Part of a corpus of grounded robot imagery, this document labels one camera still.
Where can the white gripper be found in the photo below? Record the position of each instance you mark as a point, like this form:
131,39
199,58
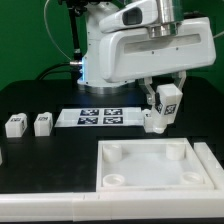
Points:
150,38

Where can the white square tabletop tray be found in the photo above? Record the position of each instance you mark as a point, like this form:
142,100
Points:
150,164

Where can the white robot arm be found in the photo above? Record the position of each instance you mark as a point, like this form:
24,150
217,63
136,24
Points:
91,79

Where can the white L-shaped obstacle fence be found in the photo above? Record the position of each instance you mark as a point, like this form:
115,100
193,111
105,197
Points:
118,205

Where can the white marker base plate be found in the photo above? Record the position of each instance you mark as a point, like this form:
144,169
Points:
93,117

